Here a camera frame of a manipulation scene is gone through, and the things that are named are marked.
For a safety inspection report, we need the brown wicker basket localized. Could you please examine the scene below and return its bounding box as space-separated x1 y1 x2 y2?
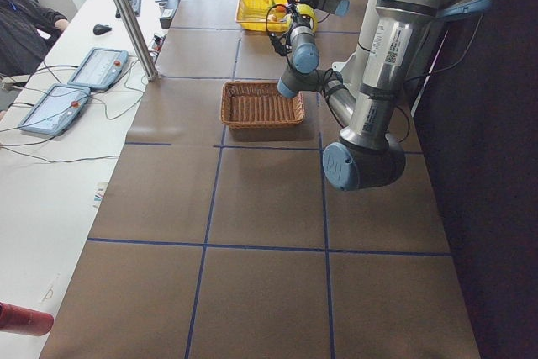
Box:
220 81 305 129

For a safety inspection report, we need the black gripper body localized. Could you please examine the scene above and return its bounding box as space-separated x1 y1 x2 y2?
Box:
288 14 309 31

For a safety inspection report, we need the upper teach pendant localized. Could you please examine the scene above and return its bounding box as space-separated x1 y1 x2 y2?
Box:
67 47 129 92

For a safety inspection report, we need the teach pendant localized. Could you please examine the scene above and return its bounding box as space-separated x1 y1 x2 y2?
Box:
18 83 91 136
67 47 129 92

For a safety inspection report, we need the yellow plastic basket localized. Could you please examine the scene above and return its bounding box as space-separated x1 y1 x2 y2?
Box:
235 0 287 33

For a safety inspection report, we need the black computer mouse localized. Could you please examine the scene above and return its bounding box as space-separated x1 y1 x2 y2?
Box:
92 24 112 36

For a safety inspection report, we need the camera black cable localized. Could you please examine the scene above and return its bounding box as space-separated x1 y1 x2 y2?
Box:
264 3 295 57

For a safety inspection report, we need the lower teach pendant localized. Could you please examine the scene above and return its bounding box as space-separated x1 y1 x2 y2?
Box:
18 83 91 136

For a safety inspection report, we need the red cylinder bottle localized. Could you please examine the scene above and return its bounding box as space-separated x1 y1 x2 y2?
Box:
0 303 54 336

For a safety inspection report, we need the aluminium frame post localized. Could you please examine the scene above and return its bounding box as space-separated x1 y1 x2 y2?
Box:
113 0 159 82

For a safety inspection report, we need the seated person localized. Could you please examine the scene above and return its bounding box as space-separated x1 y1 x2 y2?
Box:
1 0 69 77

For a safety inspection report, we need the orange toy carrot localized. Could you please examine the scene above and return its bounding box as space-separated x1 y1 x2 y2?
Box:
266 0 287 23

